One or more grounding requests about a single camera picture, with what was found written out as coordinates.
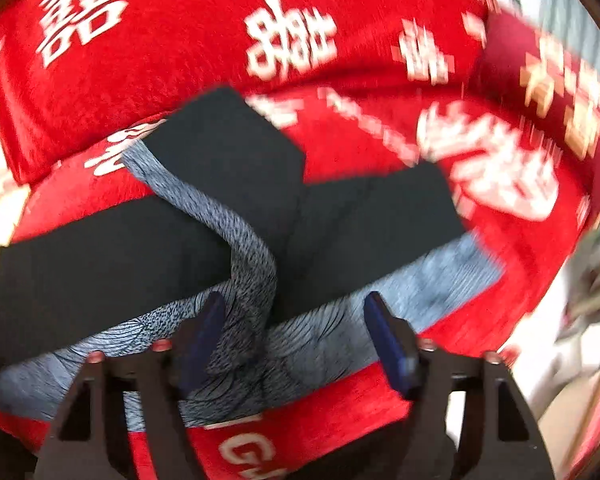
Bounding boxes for dark red printed pillow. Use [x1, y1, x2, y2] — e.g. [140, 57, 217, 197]
[474, 9, 600, 162]

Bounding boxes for grey striped curtain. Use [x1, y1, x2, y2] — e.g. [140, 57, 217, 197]
[547, 0, 600, 68]

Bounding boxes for black pants with grey lining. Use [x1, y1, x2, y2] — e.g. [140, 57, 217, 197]
[0, 85, 503, 433]

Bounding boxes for red printed blanket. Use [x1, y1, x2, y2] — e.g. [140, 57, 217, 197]
[0, 0, 600, 480]

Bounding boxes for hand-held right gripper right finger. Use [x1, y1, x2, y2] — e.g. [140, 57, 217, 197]
[363, 290, 556, 480]

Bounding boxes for blurred pale clutter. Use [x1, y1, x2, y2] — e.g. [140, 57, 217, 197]
[555, 220, 600, 411]

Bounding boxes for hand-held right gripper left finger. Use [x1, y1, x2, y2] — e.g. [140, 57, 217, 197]
[32, 291, 227, 480]

